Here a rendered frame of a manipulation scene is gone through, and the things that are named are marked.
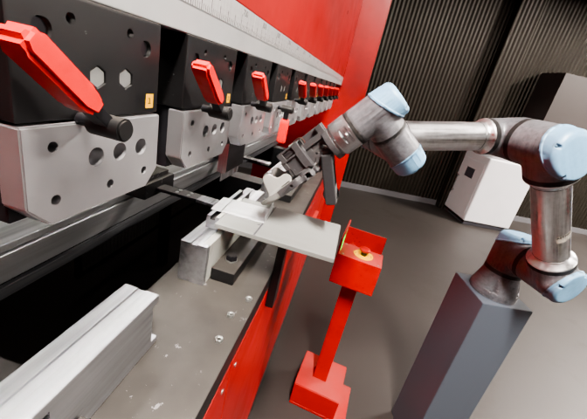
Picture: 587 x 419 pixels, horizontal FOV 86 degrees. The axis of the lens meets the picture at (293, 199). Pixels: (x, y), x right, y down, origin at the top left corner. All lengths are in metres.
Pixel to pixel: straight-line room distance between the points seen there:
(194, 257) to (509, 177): 4.44
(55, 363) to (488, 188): 4.59
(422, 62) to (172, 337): 4.47
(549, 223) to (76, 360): 1.02
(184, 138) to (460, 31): 4.65
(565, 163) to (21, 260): 1.08
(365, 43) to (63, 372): 2.70
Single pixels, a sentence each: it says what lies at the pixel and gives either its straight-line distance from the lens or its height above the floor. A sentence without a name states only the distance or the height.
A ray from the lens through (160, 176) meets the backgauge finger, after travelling 0.86.
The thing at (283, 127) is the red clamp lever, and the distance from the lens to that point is 0.84.
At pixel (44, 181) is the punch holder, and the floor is 1.21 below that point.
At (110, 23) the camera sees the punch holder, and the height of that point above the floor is 1.33.
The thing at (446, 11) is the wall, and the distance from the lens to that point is 4.87.
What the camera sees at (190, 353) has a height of 0.88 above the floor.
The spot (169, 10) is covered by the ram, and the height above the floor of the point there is 1.36.
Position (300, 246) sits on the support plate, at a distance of 0.67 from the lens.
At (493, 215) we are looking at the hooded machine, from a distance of 4.92.
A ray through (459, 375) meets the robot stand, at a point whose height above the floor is 0.46.
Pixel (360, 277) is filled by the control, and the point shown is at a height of 0.72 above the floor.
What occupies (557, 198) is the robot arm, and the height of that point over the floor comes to 1.18.
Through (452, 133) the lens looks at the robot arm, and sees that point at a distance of 0.91.
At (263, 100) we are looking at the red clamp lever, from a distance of 0.62.
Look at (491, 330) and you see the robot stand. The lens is 1.34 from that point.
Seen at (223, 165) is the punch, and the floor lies 1.12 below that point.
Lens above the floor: 1.32
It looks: 21 degrees down
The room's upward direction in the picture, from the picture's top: 13 degrees clockwise
